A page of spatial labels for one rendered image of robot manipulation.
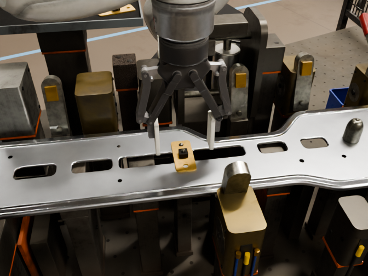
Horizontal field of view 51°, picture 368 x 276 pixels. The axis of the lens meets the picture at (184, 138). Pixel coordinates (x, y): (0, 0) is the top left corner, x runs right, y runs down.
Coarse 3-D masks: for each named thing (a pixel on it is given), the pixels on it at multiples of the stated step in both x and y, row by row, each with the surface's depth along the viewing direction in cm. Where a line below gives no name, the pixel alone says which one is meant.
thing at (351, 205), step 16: (336, 208) 66; (352, 208) 64; (336, 224) 67; (352, 224) 62; (336, 240) 67; (352, 240) 63; (336, 256) 68; (352, 256) 66; (320, 272) 76; (336, 272) 70
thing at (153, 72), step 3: (153, 66) 60; (156, 66) 60; (141, 69) 60; (144, 69) 60; (147, 69) 60; (150, 69) 60; (153, 69) 60; (156, 69) 60; (150, 72) 60; (153, 72) 60; (156, 72) 60; (150, 75) 60; (153, 75) 60; (150, 78) 60; (153, 78) 61; (150, 81) 60
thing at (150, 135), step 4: (136, 112) 66; (136, 116) 65; (148, 116) 65; (144, 120) 65; (148, 128) 66; (152, 128) 66; (148, 132) 67; (152, 132) 67; (148, 136) 68; (152, 136) 68
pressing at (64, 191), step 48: (0, 144) 75; (48, 144) 75; (96, 144) 75; (144, 144) 75; (192, 144) 75; (240, 144) 75; (288, 144) 75; (336, 144) 75; (0, 192) 66; (48, 192) 66; (96, 192) 66; (144, 192) 66; (192, 192) 66
